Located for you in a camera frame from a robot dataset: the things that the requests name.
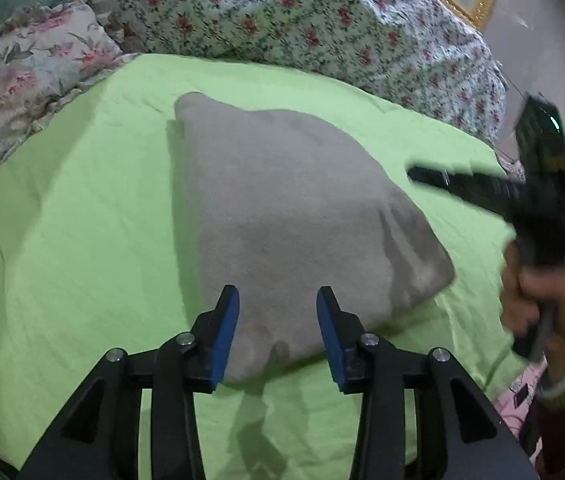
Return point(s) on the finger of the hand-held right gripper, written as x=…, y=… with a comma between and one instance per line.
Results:
x=462, y=182

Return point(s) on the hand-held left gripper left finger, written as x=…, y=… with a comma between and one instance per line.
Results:
x=225, y=330

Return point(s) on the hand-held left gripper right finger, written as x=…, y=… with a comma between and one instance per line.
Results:
x=330, y=340

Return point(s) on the beige patterned knit sweater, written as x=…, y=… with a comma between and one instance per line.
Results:
x=287, y=200

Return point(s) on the light green bed sheet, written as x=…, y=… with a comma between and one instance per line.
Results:
x=87, y=210

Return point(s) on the red flower print quilt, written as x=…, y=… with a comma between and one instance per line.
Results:
x=287, y=20

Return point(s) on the pink floral ruffled pillow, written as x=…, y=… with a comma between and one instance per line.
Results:
x=27, y=70

